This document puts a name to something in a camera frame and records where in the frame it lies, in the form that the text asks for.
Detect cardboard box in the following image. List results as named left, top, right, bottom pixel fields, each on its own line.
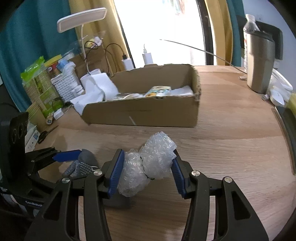
left=81, top=64, right=201, bottom=127

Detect grey dotted sock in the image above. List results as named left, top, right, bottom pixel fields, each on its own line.
left=62, top=149, right=100, bottom=178

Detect cotton swab bag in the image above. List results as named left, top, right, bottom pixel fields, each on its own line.
left=109, top=93, right=144, bottom=101

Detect steel travel tumbler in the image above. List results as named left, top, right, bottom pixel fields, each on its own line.
left=247, top=31, right=275, bottom=94

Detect white computer mouse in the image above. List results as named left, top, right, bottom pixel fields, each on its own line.
left=269, top=89, right=285, bottom=107

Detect white pill bottle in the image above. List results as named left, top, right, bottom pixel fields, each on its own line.
left=71, top=85, right=84, bottom=98

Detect white perforated basket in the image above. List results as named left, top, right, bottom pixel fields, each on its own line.
left=51, top=71, right=81, bottom=102

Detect bubble wrap bundle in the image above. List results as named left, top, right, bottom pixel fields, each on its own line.
left=117, top=132, right=177, bottom=197

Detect black monitor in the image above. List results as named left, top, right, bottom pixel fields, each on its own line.
left=236, top=15, right=283, bottom=60

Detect cartoon tissue pack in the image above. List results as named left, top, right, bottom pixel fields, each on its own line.
left=144, top=86, right=171, bottom=97

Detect white plastic bag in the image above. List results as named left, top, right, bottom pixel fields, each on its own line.
left=268, top=68, right=293, bottom=102

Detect white desk lamp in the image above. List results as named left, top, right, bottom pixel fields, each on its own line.
left=57, top=7, right=107, bottom=74

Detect green snack bag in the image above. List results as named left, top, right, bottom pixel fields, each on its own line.
left=20, top=56, right=63, bottom=117

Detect yellow sponge cloth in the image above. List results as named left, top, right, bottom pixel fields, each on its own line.
left=287, top=93, right=296, bottom=115

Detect black scissors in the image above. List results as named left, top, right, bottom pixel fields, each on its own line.
left=37, top=126, right=58, bottom=144

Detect clear water bottle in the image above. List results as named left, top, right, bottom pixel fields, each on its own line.
left=243, top=14, right=260, bottom=72

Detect black tablet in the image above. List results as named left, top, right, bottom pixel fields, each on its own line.
left=274, top=106, right=295, bottom=175

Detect brown cardboard carton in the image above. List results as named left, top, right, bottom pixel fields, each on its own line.
left=69, top=46, right=116, bottom=78

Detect white charger with black cable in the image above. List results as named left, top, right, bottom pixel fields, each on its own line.
left=84, top=40, right=135, bottom=77

